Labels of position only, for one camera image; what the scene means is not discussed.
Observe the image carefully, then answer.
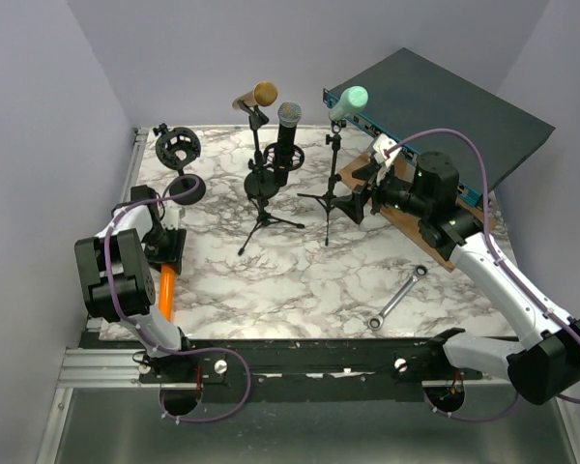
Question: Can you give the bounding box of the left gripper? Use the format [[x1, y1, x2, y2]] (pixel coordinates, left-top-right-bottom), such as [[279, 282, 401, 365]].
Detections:
[[142, 224, 185, 273]]

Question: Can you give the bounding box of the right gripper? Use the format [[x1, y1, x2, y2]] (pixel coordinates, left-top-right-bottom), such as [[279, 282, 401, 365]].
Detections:
[[331, 161, 430, 224]]

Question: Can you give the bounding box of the orange microphone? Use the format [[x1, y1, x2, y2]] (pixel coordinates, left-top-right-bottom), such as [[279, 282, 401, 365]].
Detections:
[[159, 264, 177, 322]]

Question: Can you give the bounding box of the black tripod shock-mount stand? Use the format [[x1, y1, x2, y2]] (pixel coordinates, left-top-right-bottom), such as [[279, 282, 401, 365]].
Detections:
[[238, 142, 305, 256]]

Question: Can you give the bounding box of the black round-base shock-mount stand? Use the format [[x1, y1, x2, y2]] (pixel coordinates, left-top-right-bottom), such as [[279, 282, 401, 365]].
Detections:
[[153, 123, 206, 206]]

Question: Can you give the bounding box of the black silver-grille microphone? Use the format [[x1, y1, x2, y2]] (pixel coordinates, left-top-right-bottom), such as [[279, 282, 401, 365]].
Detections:
[[275, 101, 302, 167]]

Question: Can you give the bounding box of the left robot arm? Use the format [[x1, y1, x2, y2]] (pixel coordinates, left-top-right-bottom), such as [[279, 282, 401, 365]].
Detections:
[[74, 185, 195, 382]]

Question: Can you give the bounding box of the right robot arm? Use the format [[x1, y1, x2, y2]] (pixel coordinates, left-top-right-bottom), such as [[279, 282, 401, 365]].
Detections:
[[333, 152, 580, 405]]

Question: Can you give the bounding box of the black tall tripod stand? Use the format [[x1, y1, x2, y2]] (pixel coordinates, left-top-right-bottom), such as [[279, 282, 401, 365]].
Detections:
[[297, 119, 347, 247]]

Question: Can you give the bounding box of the black round-base clip stand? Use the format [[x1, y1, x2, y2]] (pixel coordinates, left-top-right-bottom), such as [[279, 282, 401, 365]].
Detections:
[[240, 102, 278, 201]]

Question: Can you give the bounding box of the mint green microphone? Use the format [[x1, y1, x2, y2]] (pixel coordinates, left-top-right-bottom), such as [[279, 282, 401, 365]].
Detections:
[[328, 86, 369, 122]]

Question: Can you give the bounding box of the gold microphone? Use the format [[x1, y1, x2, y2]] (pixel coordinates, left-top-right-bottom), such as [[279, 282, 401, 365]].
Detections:
[[232, 81, 278, 110]]

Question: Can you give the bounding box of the wooden board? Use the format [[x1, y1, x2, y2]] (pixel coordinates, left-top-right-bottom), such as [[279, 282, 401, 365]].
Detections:
[[339, 143, 504, 275]]

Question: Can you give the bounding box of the silver ratchet wrench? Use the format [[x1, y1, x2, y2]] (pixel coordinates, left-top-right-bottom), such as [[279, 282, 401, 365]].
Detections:
[[367, 265, 428, 331]]

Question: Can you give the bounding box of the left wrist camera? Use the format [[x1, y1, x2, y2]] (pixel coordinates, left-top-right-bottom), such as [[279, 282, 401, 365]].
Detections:
[[164, 206, 183, 230]]

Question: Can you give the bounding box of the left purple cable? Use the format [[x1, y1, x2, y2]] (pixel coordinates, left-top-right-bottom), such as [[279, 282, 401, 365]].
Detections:
[[103, 174, 255, 426]]

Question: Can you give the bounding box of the purple cable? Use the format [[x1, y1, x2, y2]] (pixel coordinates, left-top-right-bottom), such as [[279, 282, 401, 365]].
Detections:
[[386, 128, 580, 422], [103, 174, 255, 426]]

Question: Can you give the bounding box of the teal network switch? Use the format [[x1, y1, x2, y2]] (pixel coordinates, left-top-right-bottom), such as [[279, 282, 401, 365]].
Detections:
[[323, 48, 554, 207]]

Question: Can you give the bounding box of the black front mounting rail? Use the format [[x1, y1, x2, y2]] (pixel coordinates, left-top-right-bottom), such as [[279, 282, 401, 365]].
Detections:
[[76, 331, 513, 405]]

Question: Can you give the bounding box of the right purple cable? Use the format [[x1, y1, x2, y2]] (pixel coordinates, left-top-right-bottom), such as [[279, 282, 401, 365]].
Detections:
[[386, 128, 580, 422]]

